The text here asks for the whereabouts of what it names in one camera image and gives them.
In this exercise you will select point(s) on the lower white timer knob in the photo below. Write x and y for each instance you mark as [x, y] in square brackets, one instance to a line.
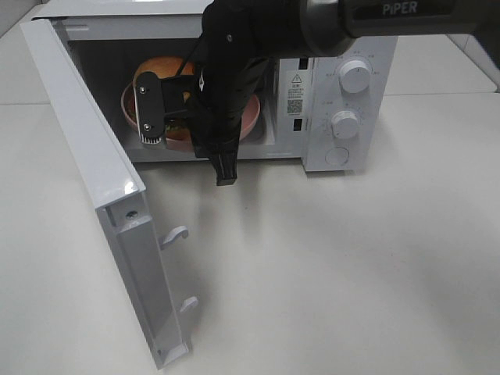
[345, 124]

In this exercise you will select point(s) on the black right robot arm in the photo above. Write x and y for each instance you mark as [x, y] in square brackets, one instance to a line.
[241, 36]

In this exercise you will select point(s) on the upper white control knob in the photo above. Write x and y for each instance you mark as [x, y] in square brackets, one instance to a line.
[354, 76]

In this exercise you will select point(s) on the burger with brown bun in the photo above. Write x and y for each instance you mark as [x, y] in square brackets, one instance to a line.
[165, 67]

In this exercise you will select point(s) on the white microwave oven body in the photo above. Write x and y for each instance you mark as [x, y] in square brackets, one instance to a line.
[103, 64]

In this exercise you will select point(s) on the round white door button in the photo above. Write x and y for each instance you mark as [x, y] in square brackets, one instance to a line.
[337, 156]

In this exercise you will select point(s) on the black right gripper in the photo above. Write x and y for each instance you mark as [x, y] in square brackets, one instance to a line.
[210, 99]

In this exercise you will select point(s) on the white microwave door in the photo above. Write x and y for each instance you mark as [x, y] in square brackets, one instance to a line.
[116, 190]

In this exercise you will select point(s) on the pink round plate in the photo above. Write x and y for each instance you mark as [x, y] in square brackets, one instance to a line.
[249, 119]

